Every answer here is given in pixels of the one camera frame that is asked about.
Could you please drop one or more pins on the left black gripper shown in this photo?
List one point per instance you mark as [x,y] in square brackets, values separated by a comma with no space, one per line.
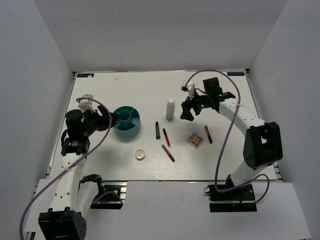
[104,120]

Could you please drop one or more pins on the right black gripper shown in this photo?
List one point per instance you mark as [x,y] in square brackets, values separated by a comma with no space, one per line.
[186,106]

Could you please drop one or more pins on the white pink blue bottle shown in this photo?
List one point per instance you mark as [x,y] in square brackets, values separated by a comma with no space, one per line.
[170,109]

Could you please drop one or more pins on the black makeup tube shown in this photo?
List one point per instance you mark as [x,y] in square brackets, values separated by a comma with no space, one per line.
[157,130]

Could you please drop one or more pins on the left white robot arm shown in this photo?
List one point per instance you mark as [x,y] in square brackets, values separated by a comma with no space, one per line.
[74,194]

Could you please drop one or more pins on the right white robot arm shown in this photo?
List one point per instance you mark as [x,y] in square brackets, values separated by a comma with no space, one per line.
[262,143]

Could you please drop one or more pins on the teal round organizer container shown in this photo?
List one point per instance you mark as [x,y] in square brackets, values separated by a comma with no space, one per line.
[129,122]

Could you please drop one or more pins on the eyeshadow palette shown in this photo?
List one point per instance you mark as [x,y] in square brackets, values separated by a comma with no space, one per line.
[195,140]

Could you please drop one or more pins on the red lip gloss upper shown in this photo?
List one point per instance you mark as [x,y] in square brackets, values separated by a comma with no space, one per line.
[166,137]

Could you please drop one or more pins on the red lip gloss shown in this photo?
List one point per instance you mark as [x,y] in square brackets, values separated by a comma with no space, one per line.
[166,137]
[208,134]
[168,153]

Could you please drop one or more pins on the red lip gloss right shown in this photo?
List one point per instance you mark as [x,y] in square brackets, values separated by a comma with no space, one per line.
[208,134]

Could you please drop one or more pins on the round beige compact jar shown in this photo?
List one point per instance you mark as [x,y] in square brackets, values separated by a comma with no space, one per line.
[140,154]

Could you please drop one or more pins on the red lip gloss lower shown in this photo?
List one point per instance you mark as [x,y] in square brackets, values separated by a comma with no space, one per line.
[168,153]

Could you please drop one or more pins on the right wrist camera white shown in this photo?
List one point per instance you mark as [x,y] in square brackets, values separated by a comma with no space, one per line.
[189,87]

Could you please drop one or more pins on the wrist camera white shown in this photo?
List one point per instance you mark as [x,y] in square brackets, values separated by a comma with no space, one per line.
[86,104]
[189,87]

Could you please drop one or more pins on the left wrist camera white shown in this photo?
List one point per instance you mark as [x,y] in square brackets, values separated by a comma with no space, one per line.
[86,104]

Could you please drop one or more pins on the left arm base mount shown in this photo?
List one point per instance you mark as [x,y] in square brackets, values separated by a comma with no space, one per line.
[114,197]

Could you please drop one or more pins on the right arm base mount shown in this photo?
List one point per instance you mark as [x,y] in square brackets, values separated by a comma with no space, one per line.
[240,200]

